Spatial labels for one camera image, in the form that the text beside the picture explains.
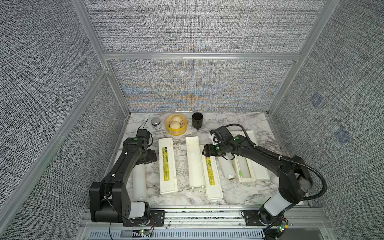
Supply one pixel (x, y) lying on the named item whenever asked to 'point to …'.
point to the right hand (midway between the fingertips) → (207, 149)
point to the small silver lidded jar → (156, 123)
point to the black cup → (197, 120)
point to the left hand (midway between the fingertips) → (147, 159)
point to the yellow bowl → (180, 131)
